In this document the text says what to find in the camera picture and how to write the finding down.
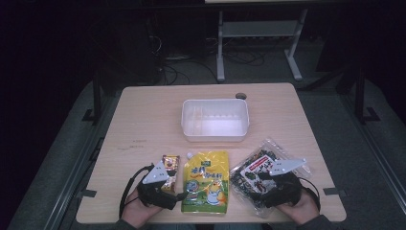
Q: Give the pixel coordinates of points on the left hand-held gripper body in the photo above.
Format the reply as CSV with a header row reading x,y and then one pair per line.
x,y
154,174

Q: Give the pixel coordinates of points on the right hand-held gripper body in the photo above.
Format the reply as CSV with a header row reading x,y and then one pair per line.
x,y
284,191

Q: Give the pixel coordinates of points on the small brown snack packet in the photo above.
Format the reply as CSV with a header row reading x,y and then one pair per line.
x,y
170,163

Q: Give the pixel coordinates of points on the clear bag of dried seaweed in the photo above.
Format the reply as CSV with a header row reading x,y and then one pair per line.
x,y
252,179

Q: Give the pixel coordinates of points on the yellow spouted pouch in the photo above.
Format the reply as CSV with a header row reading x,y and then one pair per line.
x,y
206,182

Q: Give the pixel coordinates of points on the white plastic container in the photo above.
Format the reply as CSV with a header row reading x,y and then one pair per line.
x,y
214,119

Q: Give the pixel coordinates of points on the person's right hand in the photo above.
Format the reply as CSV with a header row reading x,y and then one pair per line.
x,y
301,211

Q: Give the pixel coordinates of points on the person's left hand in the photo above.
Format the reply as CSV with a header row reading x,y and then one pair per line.
x,y
137,212

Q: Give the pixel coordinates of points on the black tape strip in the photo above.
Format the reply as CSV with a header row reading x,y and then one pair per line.
x,y
86,193
333,191

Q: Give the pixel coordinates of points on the black metal stand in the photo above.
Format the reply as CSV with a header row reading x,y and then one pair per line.
x,y
96,96
360,96

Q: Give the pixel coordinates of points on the white metal desk frame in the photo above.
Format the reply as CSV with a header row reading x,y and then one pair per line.
x,y
258,28

